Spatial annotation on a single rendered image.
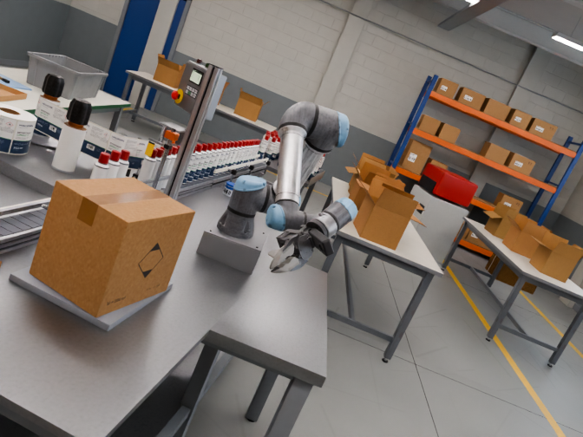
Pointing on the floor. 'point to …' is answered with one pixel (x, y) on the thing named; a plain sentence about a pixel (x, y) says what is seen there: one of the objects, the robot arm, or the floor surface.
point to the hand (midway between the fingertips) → (276, 268)
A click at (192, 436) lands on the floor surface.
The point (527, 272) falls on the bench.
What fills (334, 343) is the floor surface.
